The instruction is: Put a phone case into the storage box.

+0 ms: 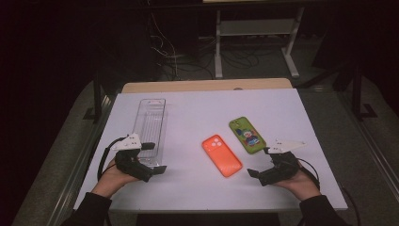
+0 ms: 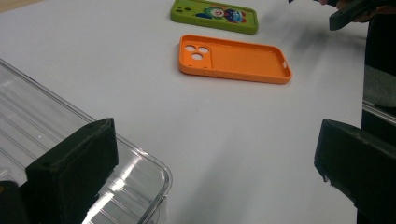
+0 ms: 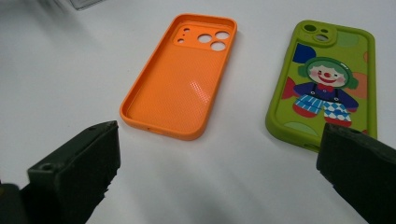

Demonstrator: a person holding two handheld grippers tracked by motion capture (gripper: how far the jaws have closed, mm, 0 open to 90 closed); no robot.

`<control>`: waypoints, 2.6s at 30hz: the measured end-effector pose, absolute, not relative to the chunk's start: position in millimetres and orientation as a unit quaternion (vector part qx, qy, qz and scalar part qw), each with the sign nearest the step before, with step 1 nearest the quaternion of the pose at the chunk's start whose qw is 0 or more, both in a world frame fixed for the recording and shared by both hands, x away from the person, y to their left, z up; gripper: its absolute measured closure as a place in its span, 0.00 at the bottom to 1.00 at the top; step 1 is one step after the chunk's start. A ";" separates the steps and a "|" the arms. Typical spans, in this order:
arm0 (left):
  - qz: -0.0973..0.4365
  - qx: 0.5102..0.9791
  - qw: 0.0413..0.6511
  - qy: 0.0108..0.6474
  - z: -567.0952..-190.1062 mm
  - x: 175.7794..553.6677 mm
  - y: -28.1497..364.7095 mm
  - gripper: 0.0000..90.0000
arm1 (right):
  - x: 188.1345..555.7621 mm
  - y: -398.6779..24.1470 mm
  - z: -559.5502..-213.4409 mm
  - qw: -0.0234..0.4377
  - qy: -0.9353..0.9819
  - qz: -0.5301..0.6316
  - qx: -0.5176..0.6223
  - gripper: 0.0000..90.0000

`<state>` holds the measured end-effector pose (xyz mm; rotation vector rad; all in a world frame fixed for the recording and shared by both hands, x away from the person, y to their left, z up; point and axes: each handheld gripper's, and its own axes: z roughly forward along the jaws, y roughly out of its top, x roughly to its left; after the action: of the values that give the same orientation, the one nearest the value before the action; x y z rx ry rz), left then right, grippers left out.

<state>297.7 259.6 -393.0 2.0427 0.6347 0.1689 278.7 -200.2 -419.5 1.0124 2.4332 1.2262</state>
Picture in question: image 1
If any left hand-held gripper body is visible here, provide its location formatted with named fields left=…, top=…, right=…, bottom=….
left=111, top=133, right=153, bottom=183

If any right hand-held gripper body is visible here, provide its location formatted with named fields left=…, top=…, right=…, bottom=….
left=258, top=139, right=308, bottom=186

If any clear plastic storage bin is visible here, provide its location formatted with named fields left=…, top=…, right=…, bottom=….
left=131, top=98, right=168, bottom=168

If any green cartoon phone case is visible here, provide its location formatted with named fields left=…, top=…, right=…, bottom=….
left=228, top=116, right=267, bottom=155

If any orange phone case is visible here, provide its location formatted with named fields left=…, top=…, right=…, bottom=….
left=201, top=134, right=244, bottom=178

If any person's left hand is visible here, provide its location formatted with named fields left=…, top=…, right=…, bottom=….
left=91, top=158, right=139, bottom=199

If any person's right hand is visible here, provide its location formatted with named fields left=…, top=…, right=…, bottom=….
left=272, top=170, right=321, bottom=202

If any black metal stand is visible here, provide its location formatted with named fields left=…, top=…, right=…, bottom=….
left=351, top=62, right=378, bottom=121
left=83, top=73, right=104, bottom=123

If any beige wooden table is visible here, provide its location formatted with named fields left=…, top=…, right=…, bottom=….
left=121, top=77, right=294, bottom=94

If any left hand-held gripper black cable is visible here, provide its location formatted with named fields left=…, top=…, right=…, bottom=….
left=97, top=137, right=126, bottom=182

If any hand-held gripper black cable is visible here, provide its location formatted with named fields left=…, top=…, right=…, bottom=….
left=97, top=137, right=126, bottom=182
left=295, top=157, right=361, bottom=226

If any right hand-held gripper black cable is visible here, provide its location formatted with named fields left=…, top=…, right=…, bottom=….
left=295, top=157, right=361, bottom=226

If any tangle of floor cables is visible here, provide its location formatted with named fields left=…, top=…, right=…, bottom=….
left=147, top=12, right=262, bottom=81

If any white metal table frame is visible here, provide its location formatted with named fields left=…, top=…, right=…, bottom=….
left=214, top=7, right=305, bottom=79

